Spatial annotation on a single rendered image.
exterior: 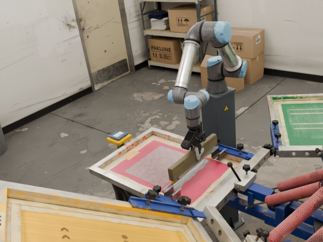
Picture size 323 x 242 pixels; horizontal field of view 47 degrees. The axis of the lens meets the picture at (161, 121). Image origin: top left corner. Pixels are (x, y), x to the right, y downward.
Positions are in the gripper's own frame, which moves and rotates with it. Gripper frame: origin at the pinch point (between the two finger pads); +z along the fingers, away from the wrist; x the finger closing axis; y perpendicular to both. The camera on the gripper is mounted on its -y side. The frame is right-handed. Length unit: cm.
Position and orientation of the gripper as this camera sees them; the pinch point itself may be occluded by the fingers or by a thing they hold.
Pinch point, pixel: (194, 157)
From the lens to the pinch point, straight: 202.6
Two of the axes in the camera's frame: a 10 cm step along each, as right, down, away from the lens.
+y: 6.4, -4.2, 6.4
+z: 1.2, 8.8, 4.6
